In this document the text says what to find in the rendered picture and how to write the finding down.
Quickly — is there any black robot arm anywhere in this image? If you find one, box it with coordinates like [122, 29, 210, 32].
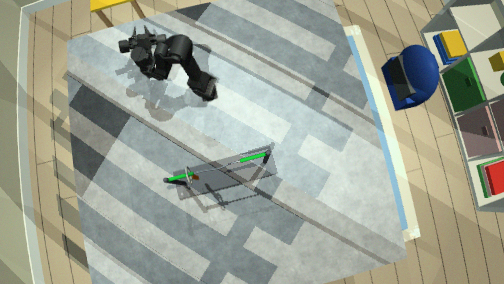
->
[130, 33, 218, 102]

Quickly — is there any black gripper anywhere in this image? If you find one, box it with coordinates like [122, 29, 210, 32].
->
[118, 25, 166, 57]

